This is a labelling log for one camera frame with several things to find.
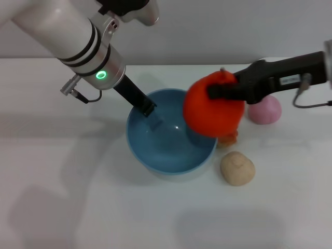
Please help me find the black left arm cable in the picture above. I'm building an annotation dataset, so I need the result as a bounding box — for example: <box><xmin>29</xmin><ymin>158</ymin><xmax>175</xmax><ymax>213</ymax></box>
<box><xmin>60</xmin><ymin>75</ymin><xmax>103</xmax><ymax>104</ymax></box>

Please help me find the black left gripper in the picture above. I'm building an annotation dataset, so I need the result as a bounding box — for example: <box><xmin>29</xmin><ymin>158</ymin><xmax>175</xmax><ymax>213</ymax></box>
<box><xmin>113</xmin><ymin>75</ymin><xmax>158</xmax><ymax>117</ymax></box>

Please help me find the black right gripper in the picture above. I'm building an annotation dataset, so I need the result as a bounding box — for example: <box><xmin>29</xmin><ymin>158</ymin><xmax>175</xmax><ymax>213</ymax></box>
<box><xmin>207</xmin><ymin>51</ymin><xmax>328</xmax><ymax>105</ymax></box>

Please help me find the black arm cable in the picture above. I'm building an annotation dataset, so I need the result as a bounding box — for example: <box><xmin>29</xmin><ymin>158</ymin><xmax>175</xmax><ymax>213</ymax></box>
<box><xmin>60</xmin><ymin>75</ymin><xmax>103</xmax><ymax>104</ymax></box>
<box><xmin>293</xmin><ymin>74</ymin><xmax>332</xmax><ymax>108</ymax></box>

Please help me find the beige toy bun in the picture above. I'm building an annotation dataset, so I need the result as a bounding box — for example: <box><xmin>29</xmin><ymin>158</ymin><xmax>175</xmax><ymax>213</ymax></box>
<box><xmin>220</xmin><ymin>151</ymin><xmax>256</xmax><ymax>187</ymax></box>

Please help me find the pink toy bun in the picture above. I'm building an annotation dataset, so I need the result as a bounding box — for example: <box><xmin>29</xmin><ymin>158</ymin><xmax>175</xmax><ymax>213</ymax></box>
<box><xmin>247</xmin><ymin>95</ymin><xmax>282</xmax><ymax>126</ymax></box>

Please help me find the orange toy fruit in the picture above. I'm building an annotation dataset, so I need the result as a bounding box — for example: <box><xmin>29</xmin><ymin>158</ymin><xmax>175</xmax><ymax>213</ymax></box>
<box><xmin>183</xmin><ymin>68</ymin><xmax>246</xmax><ymax>138</ymax></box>

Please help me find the blue bowl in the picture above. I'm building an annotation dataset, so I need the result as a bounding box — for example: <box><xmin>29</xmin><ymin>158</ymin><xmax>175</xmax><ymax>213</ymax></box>
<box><xmin>126</xmin><ymin>88</ymin><xmax>218</xmax><ymax>182</ymax></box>

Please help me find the orange striped toy bread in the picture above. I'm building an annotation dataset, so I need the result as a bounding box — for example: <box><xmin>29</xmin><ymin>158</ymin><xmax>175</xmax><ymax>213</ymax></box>
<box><xmin>216</xmin><ymin>127</ymin><xmax>239</xmax><ymax>148</ymax></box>

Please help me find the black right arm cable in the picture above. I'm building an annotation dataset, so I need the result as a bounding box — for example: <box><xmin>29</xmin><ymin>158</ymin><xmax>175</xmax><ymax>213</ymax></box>
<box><xmin>293</xmin><ymin>74</ymin><xmax>332</xmax><ymax>108</ymax></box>

